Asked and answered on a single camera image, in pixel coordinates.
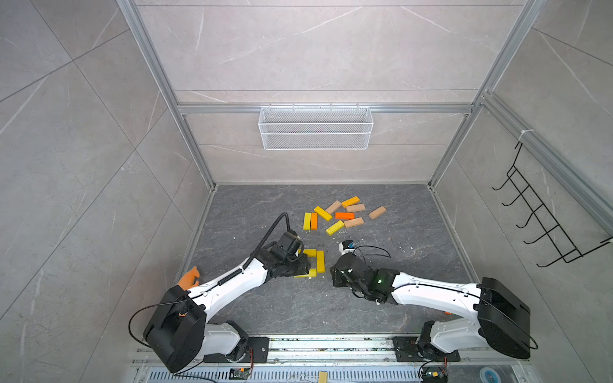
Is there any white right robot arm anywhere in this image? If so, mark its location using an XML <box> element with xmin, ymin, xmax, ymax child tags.
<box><xmin>330</xmin><ymin>252</ymin><xmax>536</xmax><ymax>360</ymax></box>

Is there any lime yellow block long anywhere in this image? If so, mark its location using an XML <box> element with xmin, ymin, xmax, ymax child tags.
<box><xmin>296</xmin><ymin>268</ymin><xmax>318</xmax><ymax>278</ymax></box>

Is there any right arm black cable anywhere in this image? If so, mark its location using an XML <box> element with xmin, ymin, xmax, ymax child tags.
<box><xmin>353</xmin><ymin>245</ymin><xmax>392</xmax><ymax>259</ymax></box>

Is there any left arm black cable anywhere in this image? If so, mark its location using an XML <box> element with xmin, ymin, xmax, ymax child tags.
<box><xmin>128</xmin><ymin>212</ymin><xmax>291</xmax><ymax>348</ymax></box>

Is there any amber yellow block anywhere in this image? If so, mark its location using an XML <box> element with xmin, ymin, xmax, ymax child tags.
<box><xmin>342</xmin><ymin>196</ymin><xmax>360</xmax><ymax>207</ymax></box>

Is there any black wire hook rack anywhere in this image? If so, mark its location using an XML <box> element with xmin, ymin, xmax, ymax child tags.
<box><xmin>491</xmin><ymin>143</ymin><xmax>612</xmax><ymax>268</ymax></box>

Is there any white wire mesh basket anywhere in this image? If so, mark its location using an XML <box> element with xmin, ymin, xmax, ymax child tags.
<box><xmin>258</xmin><ymin>106</ymin><xmax>374</xmax><ymax>151</ymax></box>

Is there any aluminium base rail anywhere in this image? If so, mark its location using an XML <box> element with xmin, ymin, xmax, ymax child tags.
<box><xmin>129</xmin><ymin>334</ymin><xmax>539</xmax><ymax>382</ymax></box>

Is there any yellow block angled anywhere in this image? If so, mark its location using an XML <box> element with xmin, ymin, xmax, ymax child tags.
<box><xmin>314</xmin><ymin>206</ymin><xmax>332</xmax><ymax>222</ymax></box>

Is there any light wooden block front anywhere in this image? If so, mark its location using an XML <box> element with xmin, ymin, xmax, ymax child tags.
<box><xmin>344</xmin><ymin>217</ymin><xmax>364</xmax><ymax>228</ymax></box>

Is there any orange block flat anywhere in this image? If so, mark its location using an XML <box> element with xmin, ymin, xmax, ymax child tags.
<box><xmin>335</xmin><ymin>212</ymin><xmax>355</xmax><ymax>220</ymax></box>

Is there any aluminium frame post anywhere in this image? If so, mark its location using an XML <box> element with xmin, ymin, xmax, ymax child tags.
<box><xmin>117</xmin><ymin>0</ymin><xmax>216</xmax><ymax>192</ymax></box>

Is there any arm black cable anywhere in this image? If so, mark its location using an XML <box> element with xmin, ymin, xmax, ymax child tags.
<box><xmin>128</xmin><ymin>212</ymin><xmax>291</xmax><ymax>348</ymax></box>
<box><xmin>353</xmin><ymin>245</ymin><xmax>392</xmax><ymax>259</ymax></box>

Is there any orange block upright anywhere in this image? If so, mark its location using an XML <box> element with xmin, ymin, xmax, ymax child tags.
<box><xmin>310</xmin><ymin>212</ymin><xmax>319</xmax><ymax>231</ymax></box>

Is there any lime yellow block short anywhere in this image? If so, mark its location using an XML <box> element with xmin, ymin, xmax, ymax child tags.
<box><xmin>316</xmin><ymin>251</ymin><xmax>326</xmax><ymax>274</ymax></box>

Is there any tan wooden block angled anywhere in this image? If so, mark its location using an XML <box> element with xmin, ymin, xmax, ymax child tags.
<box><xmin>326</xmin><ymin>200</ymin><xmax>342</xmax><ymax>215</ymax></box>

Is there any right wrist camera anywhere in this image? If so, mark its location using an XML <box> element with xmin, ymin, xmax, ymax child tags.
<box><xmin>339</xmin><ymin>239</ymin><xmax>355</xmax><ymax>255</ymax></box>

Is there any orange plush toy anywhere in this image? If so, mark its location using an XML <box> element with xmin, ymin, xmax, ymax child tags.
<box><xmin>177</xmin><ymin>267</ymin><xmax>201</xmax><ymax>290</ymax></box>

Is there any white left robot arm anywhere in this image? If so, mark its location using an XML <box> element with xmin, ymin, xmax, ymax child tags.
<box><xmin>143</xmin><ymin>231</ymin><xmax>311</xmax><ymax>373</ymax></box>

